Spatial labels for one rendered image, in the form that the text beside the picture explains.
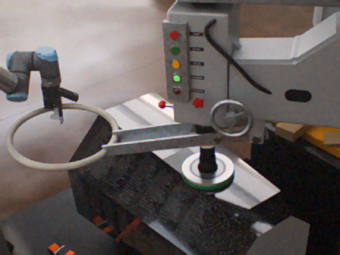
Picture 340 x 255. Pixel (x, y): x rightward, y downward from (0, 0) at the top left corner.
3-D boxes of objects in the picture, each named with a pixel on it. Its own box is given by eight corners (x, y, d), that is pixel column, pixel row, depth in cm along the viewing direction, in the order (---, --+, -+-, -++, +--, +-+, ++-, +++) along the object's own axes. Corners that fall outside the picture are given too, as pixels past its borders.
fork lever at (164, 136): (273, 116, 175) (270, 105, 173) (267, 144, 160) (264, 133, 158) (120, 135, 204) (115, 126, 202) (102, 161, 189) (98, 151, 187)
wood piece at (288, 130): (298, 116, 226) (299, 108, 223) (316, 124, 220) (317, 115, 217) (275, 133, 215) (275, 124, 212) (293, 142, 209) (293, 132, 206)
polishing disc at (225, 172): (231, 153, 195) (232, 151, 194) (235, 186, 177) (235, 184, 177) (182, 154, 197) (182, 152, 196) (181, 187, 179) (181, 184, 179)
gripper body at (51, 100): (45, 102, 220) (40, 80, 213) (62, 100, 221) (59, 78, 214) (45, 111, 214) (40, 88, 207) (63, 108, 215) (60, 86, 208)
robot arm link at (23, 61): (3, 70, 197) (31, 70, 197) (6, 46, 201) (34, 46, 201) (10, 79, 206) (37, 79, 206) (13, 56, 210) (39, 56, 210)
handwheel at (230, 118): (256, 126, 160) (258, 89, 152) (252, 142, 153) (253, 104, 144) (214, 121, 165) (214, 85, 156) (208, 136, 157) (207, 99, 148)
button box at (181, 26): (191, 99, 158) (188, 20, 143) (189, 102, 156) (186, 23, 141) (169, 96, 161) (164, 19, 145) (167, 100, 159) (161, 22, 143)
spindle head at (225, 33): (279, 108, 174) (289, -8, 149) (273, 141, 157) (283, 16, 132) (188, 99, 184) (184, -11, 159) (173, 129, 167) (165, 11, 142)
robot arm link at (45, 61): (36, 45, 204) (58, 45, 204) (41, 69, 212) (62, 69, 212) (31, 54, 197) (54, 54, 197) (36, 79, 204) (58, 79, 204)
